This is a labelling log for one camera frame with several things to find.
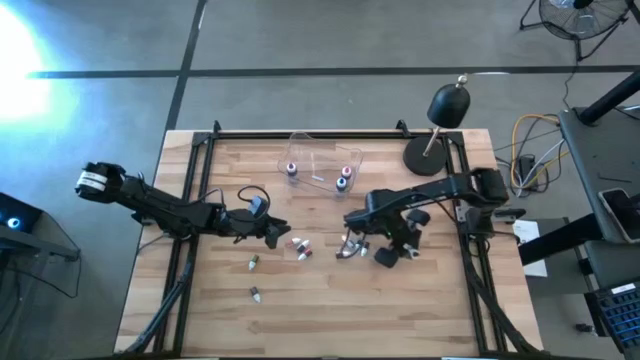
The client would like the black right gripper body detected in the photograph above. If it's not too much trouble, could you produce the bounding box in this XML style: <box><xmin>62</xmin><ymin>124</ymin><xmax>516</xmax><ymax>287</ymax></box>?
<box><xmin>344</xmin><ymin>208</ymin><xmax>419</xmax><ymax>250</ymax></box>

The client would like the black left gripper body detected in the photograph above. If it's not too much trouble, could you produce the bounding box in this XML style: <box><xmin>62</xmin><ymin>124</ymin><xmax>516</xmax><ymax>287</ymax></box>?
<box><xmin>219</xmin><ymin>203</ymin><xmax>277</xmax><ymax>239</ymax></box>

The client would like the clear plastic bin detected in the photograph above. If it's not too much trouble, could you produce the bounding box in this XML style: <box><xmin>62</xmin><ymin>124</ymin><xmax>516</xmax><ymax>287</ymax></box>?
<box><xmin>276</xmin><ymin>130</ymin><xmax>365</xmax><ymax>197</ymax></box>

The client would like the black desk lamp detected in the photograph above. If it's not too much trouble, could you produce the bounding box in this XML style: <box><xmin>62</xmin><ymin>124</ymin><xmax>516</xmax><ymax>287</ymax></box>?
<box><xmin>402</xmin><ymin>73</ymin><xmax>472</xmax><ymax>178</ymax></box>

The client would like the white paper sheet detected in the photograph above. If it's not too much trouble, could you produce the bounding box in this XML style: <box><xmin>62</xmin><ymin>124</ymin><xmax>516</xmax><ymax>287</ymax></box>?
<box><xmin>511</xmin><ymin>219</ymin><xmax>549</xmax><ymax>279</ymax></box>

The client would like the black power strip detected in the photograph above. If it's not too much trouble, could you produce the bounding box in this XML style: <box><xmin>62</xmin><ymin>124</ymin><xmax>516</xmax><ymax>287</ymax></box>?
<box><xmin>516</xmin><ymin>154</ymin><xmax>539</xmax><ymax>189</ymax></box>

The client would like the dark grey side table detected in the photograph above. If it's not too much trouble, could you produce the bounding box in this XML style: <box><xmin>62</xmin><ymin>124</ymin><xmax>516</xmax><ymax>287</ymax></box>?
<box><xmin>556</xmin><ymin>106</ymin><xmax>640</xmax><ymax>245</ymax></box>

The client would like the black smartphone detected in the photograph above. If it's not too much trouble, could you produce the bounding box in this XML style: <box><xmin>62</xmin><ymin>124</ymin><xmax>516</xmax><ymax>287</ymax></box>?
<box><xmin>597</xmin><ymin>187</ymin><xmax>640</xmax><ymax>244</ymax></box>

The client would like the blue parts organizer box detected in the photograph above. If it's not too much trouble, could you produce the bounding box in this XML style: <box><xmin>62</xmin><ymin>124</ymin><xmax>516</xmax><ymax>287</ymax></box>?
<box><xmin>583</xmin><ymin>281</ymin><xmax>640</xmax><ymax>352</ymax></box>

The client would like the black device with blue light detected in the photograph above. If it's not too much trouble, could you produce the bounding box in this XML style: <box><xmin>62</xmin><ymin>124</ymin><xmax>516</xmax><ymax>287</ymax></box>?
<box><xmin>0</xmin><ymin>191</ymin><xmax>44</xmax><ymax>234</ymax></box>

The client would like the black floor fan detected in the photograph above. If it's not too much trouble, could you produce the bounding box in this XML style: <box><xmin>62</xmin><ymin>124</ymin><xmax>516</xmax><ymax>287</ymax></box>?
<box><xmin>518</xmin><ymin>0</ymin><xmax>634</xmax><ymax>62</ymax></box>

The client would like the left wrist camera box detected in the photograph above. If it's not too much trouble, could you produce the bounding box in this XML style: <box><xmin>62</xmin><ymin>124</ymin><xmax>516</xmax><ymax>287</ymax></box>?
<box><xmin>248</xmin><ymin>195</ymin><xmax>269</xmax><ymax>218</ymax></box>

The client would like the black aluminium table frame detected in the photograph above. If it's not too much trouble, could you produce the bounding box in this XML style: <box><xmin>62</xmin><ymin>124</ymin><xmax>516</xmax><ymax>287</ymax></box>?
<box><xmin>122</xmin><ymin>119</ymin><xmax>546</xmax><ymax>357</ymax></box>

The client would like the yellow cable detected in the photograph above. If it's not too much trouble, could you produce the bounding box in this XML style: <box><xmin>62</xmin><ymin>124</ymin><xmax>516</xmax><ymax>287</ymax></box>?
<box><xmin>509</xmin><ymin>113</ymin><xmax>572</xmax><ymax>192</ymax></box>

